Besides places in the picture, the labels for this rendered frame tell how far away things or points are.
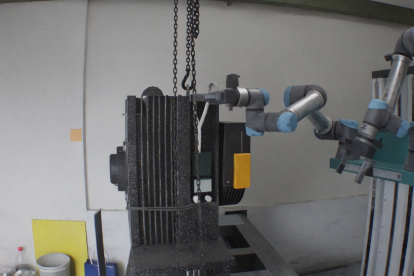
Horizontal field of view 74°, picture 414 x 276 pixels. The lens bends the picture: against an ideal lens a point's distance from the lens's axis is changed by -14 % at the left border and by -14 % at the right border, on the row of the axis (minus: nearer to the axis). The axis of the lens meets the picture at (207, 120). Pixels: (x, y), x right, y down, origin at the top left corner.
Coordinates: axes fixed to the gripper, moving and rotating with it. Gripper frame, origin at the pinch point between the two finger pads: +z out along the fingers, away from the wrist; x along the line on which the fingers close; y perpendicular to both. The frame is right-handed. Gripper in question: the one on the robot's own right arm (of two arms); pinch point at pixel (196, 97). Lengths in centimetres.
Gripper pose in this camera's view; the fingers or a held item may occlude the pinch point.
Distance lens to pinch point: 117.0
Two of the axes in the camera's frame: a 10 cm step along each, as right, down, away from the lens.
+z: -8.9, 0.4, -4.5
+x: -4.4, 0.2, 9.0
